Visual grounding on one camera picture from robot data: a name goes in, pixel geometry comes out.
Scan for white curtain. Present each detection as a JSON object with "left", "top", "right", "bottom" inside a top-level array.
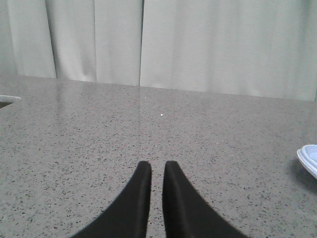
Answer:
[{"left": 0, "top": 0, "right": 317, "bottom": 101}]

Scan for light blue slipper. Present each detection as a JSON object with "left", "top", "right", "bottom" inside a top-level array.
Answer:
[{"left": 297, "top": 144, "right": 317, "bottom": 179}]

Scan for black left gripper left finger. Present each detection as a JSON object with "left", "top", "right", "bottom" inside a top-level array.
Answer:
[{"left": 74, "top": 161, "right": 152, "bottom": 238}]

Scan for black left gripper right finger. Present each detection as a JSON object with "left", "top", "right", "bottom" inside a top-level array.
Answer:
[{"left": 162, "top": 161, "right": 245, "bottom": 238}]

